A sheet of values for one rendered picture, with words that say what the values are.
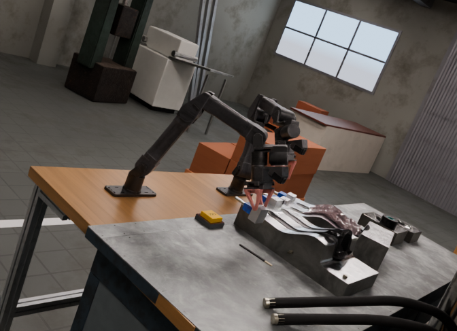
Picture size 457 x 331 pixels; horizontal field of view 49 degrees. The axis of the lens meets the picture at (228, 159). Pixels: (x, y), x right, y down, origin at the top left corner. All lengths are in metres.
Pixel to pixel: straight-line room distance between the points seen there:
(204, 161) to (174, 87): 2.85
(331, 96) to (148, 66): 4.02
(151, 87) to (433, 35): 4.86
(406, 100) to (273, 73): 2.93
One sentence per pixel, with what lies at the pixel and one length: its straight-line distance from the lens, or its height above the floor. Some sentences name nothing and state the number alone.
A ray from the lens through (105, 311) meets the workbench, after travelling 1.58.
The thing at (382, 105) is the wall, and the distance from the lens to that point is 9.50.
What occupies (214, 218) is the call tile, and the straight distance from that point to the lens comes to 1.84.
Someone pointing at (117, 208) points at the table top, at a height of 0.80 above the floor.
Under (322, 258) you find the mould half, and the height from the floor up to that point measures 0.88.
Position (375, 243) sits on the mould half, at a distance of 2.15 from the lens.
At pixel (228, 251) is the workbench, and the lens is 1.72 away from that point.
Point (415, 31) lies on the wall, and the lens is 9.56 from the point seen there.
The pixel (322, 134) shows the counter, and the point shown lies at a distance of 7.32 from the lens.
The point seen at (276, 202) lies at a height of 0.91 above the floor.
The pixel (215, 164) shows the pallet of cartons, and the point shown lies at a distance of 4.54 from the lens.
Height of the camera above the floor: 1.49
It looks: 14 degrees down
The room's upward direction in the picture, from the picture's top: 21 degrees clockwise
